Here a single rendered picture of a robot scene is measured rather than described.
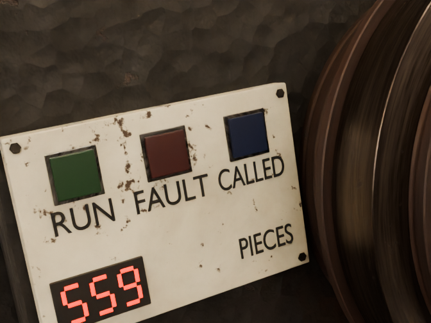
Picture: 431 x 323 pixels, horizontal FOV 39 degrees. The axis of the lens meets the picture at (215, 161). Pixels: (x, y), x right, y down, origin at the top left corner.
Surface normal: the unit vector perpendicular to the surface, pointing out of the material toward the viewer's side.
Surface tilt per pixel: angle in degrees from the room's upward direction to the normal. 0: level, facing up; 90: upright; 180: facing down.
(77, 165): 90
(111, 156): 90
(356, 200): 82
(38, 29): 90
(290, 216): 90
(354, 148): 71
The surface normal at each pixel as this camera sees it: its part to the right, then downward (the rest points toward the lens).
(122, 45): 0.44, 0.11
